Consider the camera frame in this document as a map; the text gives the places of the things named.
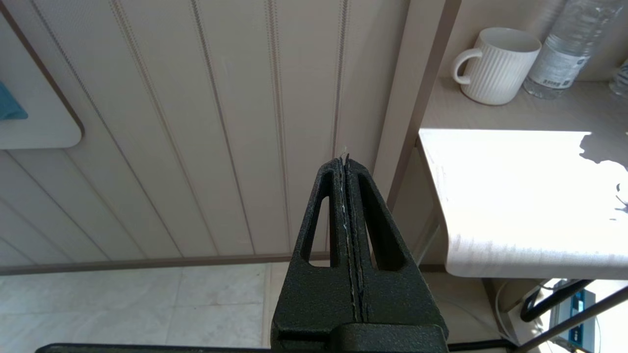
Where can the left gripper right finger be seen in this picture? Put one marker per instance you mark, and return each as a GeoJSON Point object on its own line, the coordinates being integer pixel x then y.
{"type": "Point", "coordinates": [392, 299]}

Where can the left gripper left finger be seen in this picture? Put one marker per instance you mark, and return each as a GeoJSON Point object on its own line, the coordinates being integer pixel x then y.
{"type": "Point", "coordinates": [314, 299]}

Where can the black curved metal tube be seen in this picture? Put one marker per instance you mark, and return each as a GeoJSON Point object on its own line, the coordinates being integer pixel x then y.
{"type": "Point", "coordinates": [549, 300]}

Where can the dark straight metal bar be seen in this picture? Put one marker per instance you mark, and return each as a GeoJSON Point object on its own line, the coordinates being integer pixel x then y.
{"type": "Point", "coordinates": [579, 317]}

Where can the blue and white box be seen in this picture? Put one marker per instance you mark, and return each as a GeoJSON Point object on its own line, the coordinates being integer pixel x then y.
{"type": "Point", "coordinates": [584, 306]}

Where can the white ribbed mug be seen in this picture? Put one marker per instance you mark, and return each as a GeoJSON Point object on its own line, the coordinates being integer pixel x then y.
{"type": "Point", "coordinates": [498, 68]}

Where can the clear plastic water bottle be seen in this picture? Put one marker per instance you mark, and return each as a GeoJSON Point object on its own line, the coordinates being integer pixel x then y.
{"type": "Point", "coordinates": [559, 54]}

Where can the white rounded panel brown rim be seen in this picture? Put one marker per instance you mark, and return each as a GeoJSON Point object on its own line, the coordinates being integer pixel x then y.
{"type": "Point", "coordinates": [39, 122]}

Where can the teal cloth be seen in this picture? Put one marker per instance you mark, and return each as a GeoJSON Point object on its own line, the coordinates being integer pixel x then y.
{"type": "Point", "coordinates": [9, 107]}

